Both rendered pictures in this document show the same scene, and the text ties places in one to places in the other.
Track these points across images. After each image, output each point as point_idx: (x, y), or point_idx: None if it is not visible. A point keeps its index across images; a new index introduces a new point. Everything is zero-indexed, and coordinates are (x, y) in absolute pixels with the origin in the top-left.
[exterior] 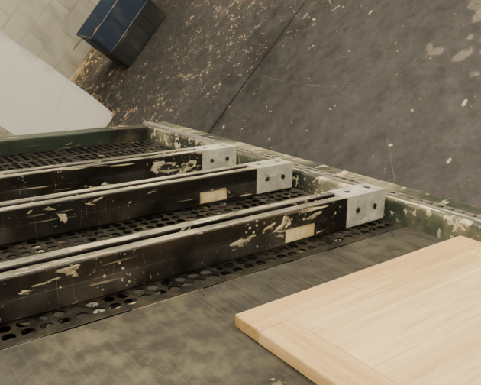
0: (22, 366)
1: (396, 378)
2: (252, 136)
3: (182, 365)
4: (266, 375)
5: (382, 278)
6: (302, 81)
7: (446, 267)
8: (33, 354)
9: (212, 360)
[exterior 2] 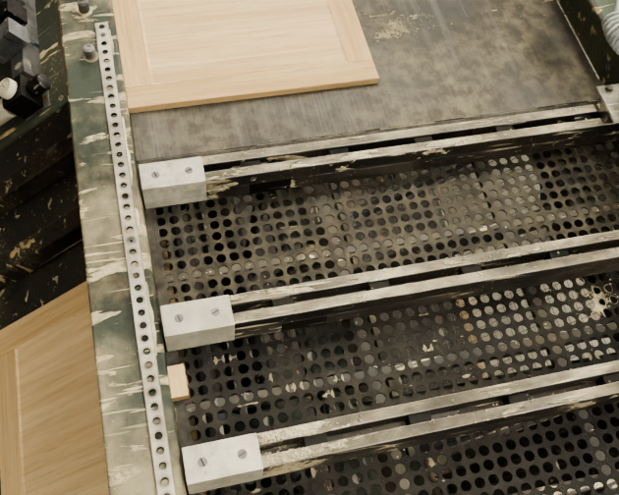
0: (498, 93)
1: (325, 10)
2: None
3: (418, 65)
4: (379, 44)
5: (258, 77)
6: None
7: (197, 74)
8: (493, 101)
9: (401, 62)
